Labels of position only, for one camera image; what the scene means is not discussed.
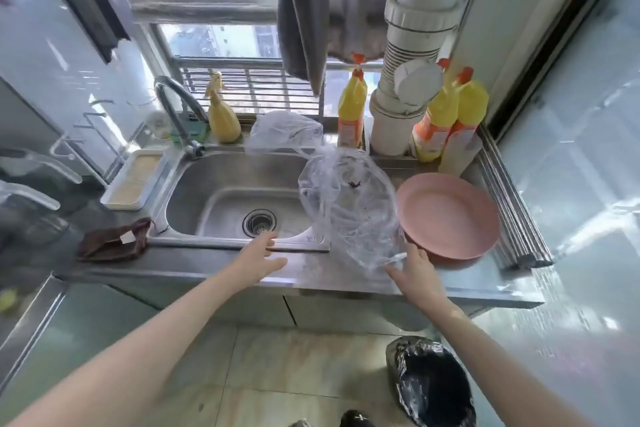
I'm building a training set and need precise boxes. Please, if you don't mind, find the pink plate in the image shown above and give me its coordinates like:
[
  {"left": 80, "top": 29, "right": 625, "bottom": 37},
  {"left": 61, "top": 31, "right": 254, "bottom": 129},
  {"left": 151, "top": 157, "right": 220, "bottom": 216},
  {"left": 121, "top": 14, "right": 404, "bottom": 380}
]
[{"left": 395, "top": 172, "right": 501, "bottom": 262}]

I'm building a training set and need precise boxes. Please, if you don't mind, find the frosted glass sliding door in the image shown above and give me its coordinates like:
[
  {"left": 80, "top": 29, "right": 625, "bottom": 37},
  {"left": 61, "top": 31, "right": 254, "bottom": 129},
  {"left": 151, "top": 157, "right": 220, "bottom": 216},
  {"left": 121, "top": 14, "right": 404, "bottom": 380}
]
[{"left": 482, "top": 0, "right": 640, "bottom": 427}]

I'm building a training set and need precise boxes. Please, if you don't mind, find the person's right hand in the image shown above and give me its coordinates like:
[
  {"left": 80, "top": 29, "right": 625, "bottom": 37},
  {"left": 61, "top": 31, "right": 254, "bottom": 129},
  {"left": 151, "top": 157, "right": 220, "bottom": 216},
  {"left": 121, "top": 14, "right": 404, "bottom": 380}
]
[{"left": 385, "top": 243, "right": 454, "bottom": 316}]

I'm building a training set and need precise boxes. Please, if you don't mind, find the grey hanging cloth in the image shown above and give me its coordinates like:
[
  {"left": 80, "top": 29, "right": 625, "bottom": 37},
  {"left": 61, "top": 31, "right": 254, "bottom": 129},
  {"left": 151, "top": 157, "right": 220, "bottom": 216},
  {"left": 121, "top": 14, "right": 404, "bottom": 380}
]
[{"left": 276, "top": 0, "right": 401, "bottom": 96}]

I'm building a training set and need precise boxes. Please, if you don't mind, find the person's left hand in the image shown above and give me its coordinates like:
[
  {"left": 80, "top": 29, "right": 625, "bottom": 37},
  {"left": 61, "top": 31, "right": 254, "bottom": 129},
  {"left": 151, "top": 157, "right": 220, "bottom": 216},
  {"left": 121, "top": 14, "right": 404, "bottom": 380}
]
[{"left": 227, "top": 231, "right": 289, "bottom": 291}]

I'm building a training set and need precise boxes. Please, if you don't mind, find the white jug grey lid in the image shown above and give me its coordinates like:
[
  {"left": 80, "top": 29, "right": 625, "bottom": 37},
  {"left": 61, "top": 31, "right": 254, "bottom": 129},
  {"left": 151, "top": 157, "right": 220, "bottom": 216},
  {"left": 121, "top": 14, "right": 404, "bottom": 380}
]
[
  {"left": 0, "top": 149, "right": 83, "bottom": 207},
  {"left": 0, "top": 180, "right": 62, "bottom": 242}
]

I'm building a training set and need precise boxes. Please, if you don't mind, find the white cup drying rack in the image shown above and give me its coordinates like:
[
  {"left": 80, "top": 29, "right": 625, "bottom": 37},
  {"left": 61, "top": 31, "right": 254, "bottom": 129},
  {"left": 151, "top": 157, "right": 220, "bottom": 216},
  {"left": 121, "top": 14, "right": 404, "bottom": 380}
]
[{"left": 49, "top": 99, "right": 169, "bottom": 211}]

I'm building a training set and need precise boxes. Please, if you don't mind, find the rolled steel drying rack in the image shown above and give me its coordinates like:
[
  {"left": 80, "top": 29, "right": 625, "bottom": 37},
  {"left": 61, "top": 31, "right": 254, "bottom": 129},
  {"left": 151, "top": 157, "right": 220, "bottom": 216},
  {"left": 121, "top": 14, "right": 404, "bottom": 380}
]
[{"left": 477, "top": 126, "right": 555, "bottom": 270}]

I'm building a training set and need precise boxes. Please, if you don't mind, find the steel sink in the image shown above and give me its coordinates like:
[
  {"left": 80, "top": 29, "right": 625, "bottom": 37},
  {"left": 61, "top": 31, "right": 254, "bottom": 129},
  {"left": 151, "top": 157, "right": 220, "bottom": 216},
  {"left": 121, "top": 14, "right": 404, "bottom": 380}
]
[{"left": 149, "top": 146, "right": 331, "bottom": 252}]

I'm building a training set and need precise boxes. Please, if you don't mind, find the person's right forearm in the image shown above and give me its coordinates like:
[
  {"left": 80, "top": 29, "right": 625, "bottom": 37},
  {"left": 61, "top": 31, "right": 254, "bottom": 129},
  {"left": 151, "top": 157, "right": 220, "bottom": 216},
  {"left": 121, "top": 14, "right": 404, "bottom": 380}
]
[{"left": 429, "top": 304, "right": 593, "bottom": 427}]

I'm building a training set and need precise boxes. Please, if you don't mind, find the pale yellow spray bottle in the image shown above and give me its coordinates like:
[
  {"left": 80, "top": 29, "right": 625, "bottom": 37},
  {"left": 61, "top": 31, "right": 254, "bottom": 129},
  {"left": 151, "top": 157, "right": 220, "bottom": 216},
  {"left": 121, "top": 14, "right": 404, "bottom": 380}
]
[{"left": 203, "top": 69, "right": 243, "bottom": 144}]

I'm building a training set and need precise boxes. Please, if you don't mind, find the brown cleaning cloth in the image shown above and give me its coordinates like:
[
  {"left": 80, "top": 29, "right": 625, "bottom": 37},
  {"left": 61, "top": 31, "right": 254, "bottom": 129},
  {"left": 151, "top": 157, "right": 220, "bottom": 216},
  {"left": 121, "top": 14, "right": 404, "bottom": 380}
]
[{"left": 76, "top": 217, "right": 153, "bottom": 262}]

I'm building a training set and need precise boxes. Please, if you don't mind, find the black bin with bag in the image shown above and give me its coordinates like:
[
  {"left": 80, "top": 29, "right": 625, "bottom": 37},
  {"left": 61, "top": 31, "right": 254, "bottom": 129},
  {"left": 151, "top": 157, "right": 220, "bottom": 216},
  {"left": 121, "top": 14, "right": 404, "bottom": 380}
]
[{"left": 385, "top": 335, "right": 477, "bottom": 427}]

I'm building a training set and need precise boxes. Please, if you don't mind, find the person's left forearm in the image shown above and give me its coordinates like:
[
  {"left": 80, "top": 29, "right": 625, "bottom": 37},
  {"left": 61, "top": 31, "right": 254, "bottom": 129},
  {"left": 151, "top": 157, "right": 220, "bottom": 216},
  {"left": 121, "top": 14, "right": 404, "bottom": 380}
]
[{"left": 7, "top": 271, "right": 246, "bottom": 427}]

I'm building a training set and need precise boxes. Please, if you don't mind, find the green sponge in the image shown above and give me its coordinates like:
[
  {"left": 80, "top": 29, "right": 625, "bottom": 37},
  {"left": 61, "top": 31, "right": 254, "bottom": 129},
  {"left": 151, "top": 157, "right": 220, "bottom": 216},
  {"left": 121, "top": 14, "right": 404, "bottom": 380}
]
[{"left": 169, "top": 121, "right": 210, "bottom": 145}]

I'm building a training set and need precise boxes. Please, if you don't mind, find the white drain pipe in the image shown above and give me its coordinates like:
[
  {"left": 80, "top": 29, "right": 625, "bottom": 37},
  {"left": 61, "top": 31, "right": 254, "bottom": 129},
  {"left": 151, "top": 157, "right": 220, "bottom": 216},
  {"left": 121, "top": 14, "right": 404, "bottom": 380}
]
[{"left": 369, "top": 0, "right": 467, "bottom": 157}]

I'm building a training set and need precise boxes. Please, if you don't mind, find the steel window grille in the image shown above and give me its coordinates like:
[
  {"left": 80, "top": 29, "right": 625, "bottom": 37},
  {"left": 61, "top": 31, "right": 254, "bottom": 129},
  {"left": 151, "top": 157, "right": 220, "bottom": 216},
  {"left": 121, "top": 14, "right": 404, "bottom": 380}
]
[{"left": 172, "top": 56, "right": 386, "bottom": 118}]

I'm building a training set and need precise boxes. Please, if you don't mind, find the stainless steel countertop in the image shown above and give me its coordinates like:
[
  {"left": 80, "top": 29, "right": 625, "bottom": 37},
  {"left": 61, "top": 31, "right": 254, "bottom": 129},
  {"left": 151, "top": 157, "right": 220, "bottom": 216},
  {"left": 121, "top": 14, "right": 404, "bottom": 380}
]
[{"left": 0, "top": 141, "right": 546, "bottom": 310}]

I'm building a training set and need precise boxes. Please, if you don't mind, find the chrome faucet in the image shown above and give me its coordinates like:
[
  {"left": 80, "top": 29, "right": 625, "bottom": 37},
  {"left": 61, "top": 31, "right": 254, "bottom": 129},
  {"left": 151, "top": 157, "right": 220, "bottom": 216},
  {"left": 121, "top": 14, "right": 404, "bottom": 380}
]
[{"left": 153, "top": 75, "right": 210, "bottom": 160}]

